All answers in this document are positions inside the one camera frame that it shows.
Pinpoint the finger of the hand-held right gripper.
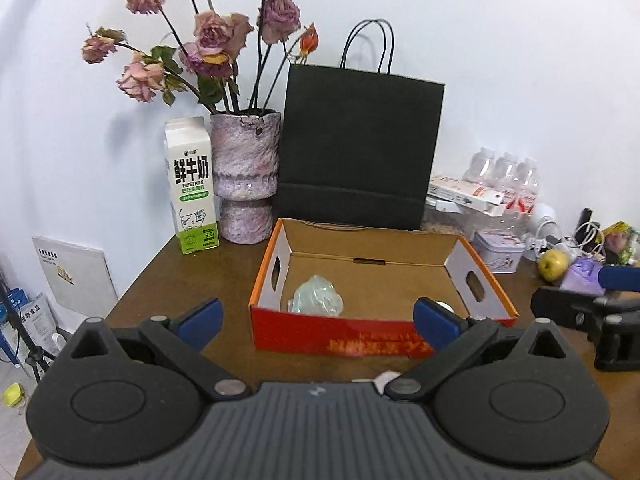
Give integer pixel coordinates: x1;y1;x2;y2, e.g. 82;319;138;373
530;285;640;372
597;265;640;293

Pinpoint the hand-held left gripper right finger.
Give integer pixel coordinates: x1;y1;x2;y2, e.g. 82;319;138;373
382;297;569;403

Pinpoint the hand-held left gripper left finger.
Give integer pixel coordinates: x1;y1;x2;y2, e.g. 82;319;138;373
57;297;253;403

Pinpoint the red orange cardboard box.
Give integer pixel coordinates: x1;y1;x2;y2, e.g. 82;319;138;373
248;217;520;359

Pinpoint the purple tissue pack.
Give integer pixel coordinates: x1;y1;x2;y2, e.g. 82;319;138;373
562;256;606;297

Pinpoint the colourful snack packet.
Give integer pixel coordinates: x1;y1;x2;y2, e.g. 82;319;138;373
602;220;640;266

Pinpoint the yellow green apple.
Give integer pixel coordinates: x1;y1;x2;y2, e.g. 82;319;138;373
537;250;571;282

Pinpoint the white paper scrap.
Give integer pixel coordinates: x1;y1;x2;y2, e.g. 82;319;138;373
375;371;402;396

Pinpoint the white floral tin box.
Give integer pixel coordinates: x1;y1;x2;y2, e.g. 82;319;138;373
472;230;526;275

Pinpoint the small white desk fan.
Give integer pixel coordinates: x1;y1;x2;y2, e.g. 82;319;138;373
529;202;563;252

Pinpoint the clear plastic storage container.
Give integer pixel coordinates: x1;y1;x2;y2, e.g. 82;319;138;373
422;197;531;242

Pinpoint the crumpled clear plastic wrap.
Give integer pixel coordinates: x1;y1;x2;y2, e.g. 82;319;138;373
287;275;345;317

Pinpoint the clear water bottle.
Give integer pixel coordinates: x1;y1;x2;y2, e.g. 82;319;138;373
492;152;521;196
515;157;542;216
462;147;496;186

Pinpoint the flat white printed box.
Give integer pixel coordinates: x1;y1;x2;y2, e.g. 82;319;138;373
427;174;506;217

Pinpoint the white sign board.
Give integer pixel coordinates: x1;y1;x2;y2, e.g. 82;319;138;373
32;235;119;319

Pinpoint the white green milk carton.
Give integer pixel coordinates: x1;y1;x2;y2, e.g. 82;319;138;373
164;116;221;256

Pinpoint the mottled purple ceramic vase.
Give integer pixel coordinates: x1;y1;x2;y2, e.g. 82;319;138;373
209;109;282;244

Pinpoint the black tripod stand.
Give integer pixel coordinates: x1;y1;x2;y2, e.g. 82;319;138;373
0;280;52;386

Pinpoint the blue printed carton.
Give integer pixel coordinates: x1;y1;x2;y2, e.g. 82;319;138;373
0;285;57;366

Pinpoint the black paper bag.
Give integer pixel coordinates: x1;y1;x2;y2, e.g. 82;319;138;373
274;19;446;232

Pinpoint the small yellow object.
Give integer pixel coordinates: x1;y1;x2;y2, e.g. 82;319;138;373
2;382;26;408

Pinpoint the dried pink rose bouquet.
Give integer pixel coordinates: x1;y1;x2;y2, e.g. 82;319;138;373
81;0;321;116

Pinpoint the white cable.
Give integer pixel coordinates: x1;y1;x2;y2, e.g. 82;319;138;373
572;220;607;257

